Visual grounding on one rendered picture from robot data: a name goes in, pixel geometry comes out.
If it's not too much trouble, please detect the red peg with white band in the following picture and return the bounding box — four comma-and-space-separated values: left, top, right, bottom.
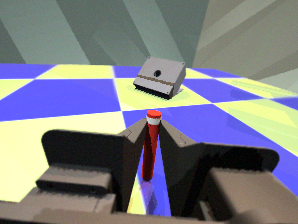
141, 110, 162, 180

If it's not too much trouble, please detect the grey sloped panel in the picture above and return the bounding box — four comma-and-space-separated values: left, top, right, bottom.
133, 56, 187, 99

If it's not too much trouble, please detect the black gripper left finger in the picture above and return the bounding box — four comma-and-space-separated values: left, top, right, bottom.
41, 118, 147, 213

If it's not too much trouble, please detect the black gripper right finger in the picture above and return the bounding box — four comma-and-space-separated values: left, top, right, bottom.
159, 120, 280, 217

